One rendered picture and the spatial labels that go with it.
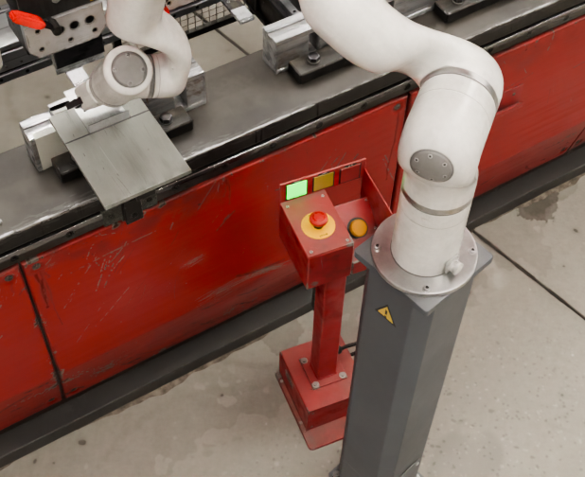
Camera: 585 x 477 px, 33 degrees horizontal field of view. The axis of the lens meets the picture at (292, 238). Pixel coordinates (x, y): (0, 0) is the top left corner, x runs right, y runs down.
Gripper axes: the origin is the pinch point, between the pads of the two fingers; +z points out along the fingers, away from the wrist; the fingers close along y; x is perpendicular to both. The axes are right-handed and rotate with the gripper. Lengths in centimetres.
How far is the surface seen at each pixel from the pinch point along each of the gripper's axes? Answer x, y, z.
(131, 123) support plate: 7.2, -3.7, -1.4
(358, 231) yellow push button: 47, -41, 2
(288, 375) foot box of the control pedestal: 82, -28, 54
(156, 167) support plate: 17.0, -2.8, -9.6
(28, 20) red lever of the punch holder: -14.5, 10.2, -22.2
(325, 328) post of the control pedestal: 69, -34, 28
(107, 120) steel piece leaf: 5.0, 0.5, -1.7
